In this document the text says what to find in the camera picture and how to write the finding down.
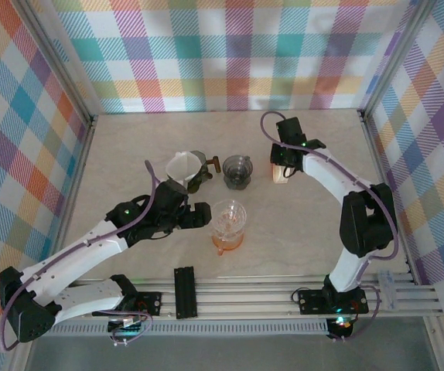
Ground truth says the black rail bracket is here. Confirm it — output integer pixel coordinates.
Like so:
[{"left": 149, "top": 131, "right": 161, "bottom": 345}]
[{"left": 173, "top": 266, "right": 199, "bottom": 320}]

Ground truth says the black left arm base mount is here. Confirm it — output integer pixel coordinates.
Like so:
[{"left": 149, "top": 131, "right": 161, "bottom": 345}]
[{"left": 135, "top": 291, "right": 164, "bottom": 316}]

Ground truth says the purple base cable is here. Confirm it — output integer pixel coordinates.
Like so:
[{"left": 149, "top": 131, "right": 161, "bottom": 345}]
[
  {"left": 333, "top": 284, "right": 382, "bottom": 343},
  {"left": 108, "top": 308, "right": 155, "bottom": 347}
]

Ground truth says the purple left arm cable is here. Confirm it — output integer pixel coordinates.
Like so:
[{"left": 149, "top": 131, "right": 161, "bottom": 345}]
[{"left": 0, "top": 160, "right": 160, "bottom": 352}]

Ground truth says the green transparent coffee dripper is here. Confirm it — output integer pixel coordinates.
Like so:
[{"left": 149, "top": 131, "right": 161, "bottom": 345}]
[{"left": 185, "top": 149, "right": 212, "bottom": 195}]

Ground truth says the aluminium frame post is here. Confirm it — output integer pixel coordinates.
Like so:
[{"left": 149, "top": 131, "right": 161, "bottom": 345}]
[
  {"left": 15, "top": 0, "right": 98, "bottom": 128},
  {"left": 356, "top": 0, "right": 438, "bottom": 121}
]

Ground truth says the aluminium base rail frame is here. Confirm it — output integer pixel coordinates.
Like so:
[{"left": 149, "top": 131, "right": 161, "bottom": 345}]
[{"left": 67, "top": 272, "right": 444, "bottom": 320}]

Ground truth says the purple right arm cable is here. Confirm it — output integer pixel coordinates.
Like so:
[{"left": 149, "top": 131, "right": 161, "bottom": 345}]
[{"left": 259, "top": 111, "right": 401, "bottom": 264}]

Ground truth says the white paper coffee filter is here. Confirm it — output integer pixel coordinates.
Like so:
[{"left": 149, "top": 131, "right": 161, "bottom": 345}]
[{"left": 165, "top": 151, "right": 203, "bottom": 183}]

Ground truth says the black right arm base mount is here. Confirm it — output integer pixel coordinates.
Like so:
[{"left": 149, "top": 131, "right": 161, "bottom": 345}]
[{"left": 297, "top": 288, "right": 370, "bottom": 315}]

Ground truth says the small circuit board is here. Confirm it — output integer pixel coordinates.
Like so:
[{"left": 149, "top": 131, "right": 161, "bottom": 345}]
[
  {"left": 108, "top": 315, "right": 145, "bottom": 339},
  {"left": 326, "top": 315, "right": 353, "bottom": 341}
]

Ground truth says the aluminium side rail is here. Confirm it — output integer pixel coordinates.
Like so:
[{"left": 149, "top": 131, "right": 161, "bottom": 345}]
[
  {"left": 57, "top": 114, "right": 100, "bottom": 248},
  {"left": 357, "top": 109, "right": 420, "bottom": 277}
]

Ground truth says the grey slotted cable duct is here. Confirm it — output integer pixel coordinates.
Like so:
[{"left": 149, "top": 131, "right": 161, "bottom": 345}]
[{"left": 51, "top": 318, "right": 330, "bottom": 338}]

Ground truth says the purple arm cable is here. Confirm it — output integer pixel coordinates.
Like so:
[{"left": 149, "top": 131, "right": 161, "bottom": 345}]
[
  {"left": 0, "top": 160, "right": 160, "bottom": 352},
  {"left": 259, "top": 111, "right": 401, "bottom": 264}
]

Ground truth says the clear plastic coffee dripper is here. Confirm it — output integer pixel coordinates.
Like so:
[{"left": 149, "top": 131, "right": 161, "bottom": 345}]
[{"left": 210, "top": 199, "right": 248, "bottom": 239}]

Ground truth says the grey transparent coffee dripper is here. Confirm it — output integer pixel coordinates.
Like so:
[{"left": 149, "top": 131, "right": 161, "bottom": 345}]
[{"left": 221, "top": 154, "right": 254, "bottom": 190}]

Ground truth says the orange transparent carafe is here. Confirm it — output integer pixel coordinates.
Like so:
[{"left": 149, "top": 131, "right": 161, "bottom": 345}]
[{"left": 210, "top": 227, "right": 245, "bottom": 256}]

